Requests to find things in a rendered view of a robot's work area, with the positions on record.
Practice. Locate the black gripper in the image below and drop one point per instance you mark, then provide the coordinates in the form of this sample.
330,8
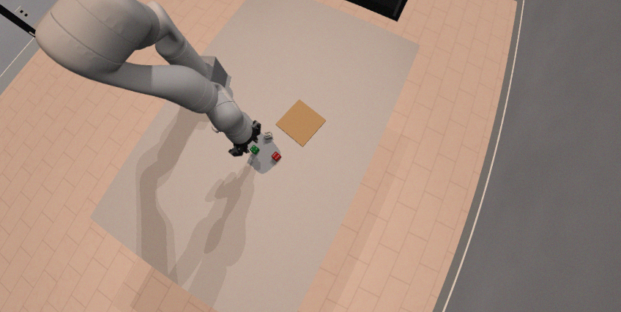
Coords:
244,147

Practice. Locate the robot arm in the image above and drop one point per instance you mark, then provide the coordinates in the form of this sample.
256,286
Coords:
93,38

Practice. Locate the tan flat mat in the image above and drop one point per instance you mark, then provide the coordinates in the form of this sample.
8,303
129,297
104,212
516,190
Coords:
300,122

